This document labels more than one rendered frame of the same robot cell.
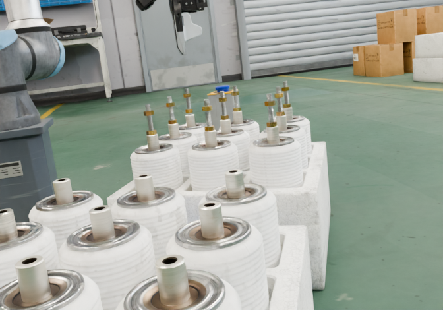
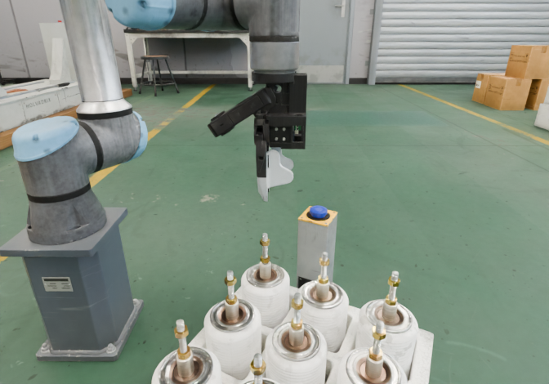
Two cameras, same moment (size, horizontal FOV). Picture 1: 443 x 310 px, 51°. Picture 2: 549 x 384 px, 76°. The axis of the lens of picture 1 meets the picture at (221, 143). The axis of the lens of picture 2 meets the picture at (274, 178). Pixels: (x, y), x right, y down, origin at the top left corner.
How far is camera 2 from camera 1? 0.63 m
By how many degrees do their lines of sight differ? 15
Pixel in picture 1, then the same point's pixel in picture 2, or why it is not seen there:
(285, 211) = not seen: outside the picture
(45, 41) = (118, 129)
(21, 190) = (71, 304)
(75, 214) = not seen: outside the picture
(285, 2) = (421, 16)
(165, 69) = (302, 66)
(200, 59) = (333, 60)
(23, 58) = (82, 158)
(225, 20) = (362, 28)
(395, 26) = (528, 62)
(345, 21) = (475, 41)
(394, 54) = (519, 90)
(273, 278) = not seen: outside the picture
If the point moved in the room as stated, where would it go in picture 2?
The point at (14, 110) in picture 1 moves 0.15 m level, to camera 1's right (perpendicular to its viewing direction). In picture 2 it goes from (65, 222) to (133, 229)
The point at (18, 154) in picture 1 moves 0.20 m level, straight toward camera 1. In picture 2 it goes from (67, 270) to (26, 350)
